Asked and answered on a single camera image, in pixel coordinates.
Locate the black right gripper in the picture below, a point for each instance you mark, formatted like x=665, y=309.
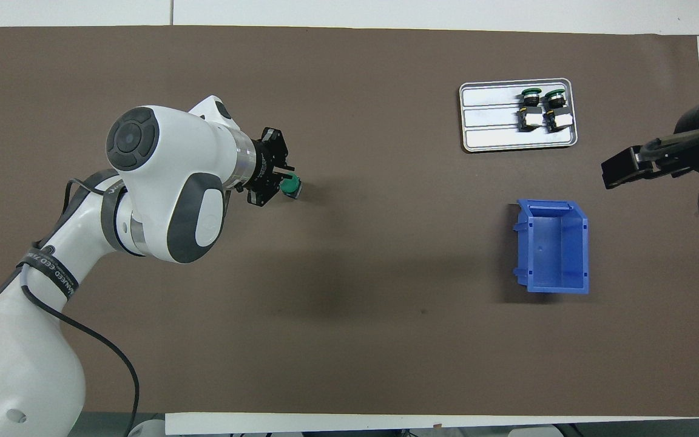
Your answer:
x=683, y=161

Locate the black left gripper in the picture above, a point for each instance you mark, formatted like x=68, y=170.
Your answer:
x=261, y=167

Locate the green push button switch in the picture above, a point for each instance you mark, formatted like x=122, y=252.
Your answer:
x=557, y=112
x=290, y=184
x=530, y=112

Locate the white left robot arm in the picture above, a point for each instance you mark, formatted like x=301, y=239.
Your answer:
x=179, y=158

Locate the blue plastic storage bin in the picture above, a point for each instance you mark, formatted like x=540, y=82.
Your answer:
x=553, y=249

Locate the silver metal tray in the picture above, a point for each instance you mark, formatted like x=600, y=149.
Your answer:
x=489, y=130

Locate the brown table mat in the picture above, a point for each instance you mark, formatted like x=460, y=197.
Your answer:
x=386, y=303

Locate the white rounded object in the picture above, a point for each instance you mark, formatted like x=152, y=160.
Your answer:
x=149, y=428

